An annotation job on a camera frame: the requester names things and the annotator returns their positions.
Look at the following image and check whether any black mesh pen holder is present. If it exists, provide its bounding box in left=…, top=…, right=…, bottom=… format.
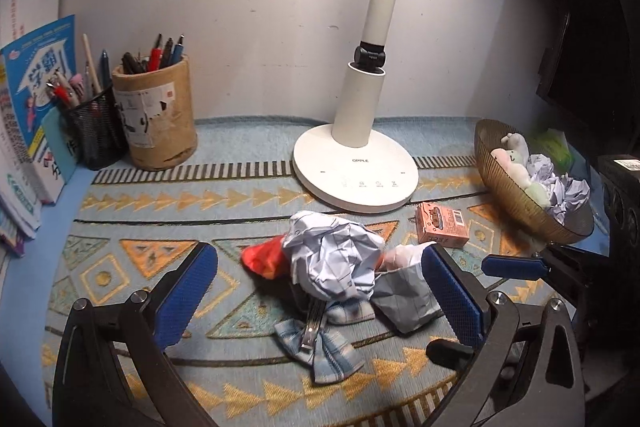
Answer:
left=59, top=82, right=128, bottom=171

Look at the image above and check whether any black monitor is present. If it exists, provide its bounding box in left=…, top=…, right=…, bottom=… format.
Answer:
left=515, top=0, right=640, bottom=158

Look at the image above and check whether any blue cover workbook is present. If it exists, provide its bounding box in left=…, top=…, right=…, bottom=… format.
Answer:
left=0, top=14, right=78, bottom=230

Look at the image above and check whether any pink plush toy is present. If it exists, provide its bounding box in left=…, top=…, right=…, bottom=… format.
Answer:
left=490, top=147, right=523, bottom=171

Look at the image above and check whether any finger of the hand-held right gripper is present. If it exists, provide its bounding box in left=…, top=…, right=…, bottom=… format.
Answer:
left=426, top=338, right=477, bottom=369
left=481, top=247, right=568, bottom=282

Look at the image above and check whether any blue patterned mat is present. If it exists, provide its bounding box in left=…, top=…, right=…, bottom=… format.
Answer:
left=40, top=114, right=613, bottom=427

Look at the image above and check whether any red plastic wrapper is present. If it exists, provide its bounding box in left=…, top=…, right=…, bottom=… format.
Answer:
left=241, top=234, right=292, bottom=281

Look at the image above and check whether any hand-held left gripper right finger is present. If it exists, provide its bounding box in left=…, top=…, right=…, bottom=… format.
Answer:
left=420, top=243, right=586, bottom=427

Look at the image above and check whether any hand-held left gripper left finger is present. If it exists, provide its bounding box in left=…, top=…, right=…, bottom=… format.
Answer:
left=52, top=242, right=220, bottom=427

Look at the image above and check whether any woven basket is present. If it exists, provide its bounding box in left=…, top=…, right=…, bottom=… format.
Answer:
left=474, top=119, right=595, bottom=244

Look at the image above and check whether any small pink box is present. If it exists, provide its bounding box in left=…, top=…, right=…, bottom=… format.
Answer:
left=416, top=202, right=470, bottom=249

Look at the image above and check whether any bunch of dark pens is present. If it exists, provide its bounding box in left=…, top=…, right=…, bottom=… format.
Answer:
left=121, top=33, right=186, bottom=74

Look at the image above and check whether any lined paper ball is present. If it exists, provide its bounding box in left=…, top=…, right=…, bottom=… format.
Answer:
left=282, top=212, right=387, bottom=301

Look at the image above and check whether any beige cylindrical pen holder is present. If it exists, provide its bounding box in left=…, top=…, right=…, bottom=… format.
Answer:
left=111, top=53, right=198, bottom=171

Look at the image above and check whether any denim bow hair clip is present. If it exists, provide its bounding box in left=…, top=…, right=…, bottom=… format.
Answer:
left=274, top=297, right=376, bottom=384

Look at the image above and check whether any large white book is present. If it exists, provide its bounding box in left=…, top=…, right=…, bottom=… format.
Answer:
left=0, top=0, right=63, bottom=52

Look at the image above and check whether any grey-white paper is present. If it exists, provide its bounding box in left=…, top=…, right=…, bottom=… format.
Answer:
left=372, top=243, right=444, bottom=334

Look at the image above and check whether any bunch of pens and pencils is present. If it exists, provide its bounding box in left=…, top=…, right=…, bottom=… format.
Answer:
left=45, top=33, right=113, bottom=108

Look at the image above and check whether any row of upright books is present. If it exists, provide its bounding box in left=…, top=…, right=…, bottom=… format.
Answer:
left=0, top=187, right=43, bottom=259

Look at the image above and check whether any small teal book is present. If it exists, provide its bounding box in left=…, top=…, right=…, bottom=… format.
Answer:
left=41, top=107, right=81, bottom=204

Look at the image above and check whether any green tissue pack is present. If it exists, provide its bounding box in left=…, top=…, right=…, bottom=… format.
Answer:
left=530, top=129, right=573, bottom=172

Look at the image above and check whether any white desk lamp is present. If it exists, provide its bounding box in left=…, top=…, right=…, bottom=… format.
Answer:
left=292, top=0, right=420, bottom=212

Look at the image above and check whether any green and white plush toy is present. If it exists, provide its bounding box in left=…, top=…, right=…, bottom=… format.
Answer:
left=520, top=167, right=553, bottom=210

